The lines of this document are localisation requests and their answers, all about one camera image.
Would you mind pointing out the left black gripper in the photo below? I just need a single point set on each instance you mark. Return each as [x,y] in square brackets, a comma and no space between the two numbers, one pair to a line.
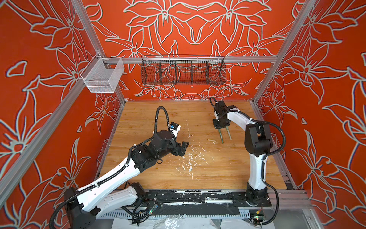
[177,151]

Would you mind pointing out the aluminium frame rail back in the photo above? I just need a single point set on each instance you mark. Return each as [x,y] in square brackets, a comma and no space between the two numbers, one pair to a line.
[229,59]

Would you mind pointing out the clear plastic bin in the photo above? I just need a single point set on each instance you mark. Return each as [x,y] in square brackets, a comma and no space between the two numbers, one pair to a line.
[102,75]

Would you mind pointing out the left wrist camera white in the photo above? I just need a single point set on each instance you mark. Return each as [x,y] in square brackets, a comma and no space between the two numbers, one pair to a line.
[174,129]

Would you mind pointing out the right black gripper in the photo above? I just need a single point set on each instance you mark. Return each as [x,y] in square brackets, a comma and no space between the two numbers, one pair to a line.
[221,124]

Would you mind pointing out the aluminium frame rail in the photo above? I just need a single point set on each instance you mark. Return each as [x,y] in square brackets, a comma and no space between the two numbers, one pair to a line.
[299,21]
[229,59]
[45,104]

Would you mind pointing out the aluminium frame rail left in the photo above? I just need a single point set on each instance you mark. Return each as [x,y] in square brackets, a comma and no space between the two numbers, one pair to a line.
[45,104]

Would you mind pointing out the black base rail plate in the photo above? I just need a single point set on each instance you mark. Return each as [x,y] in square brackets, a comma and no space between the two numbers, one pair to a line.
[236,198]

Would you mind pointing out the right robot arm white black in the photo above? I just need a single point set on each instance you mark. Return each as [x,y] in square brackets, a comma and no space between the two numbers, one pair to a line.
[257,144]

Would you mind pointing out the light green pen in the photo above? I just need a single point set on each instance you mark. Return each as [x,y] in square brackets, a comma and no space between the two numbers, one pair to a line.
[229,134]

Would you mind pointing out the dark green pen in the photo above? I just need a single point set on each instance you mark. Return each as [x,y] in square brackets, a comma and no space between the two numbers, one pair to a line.
[221,136]

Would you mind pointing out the black wire mesh basket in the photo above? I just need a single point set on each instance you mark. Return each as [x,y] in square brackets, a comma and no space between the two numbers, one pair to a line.
[170,73]

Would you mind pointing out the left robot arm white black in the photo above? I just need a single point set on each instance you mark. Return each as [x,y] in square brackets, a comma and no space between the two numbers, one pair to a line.
[85,205]

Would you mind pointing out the aluminium frame rail right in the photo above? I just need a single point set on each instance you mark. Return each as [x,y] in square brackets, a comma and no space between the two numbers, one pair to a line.
[299,21]

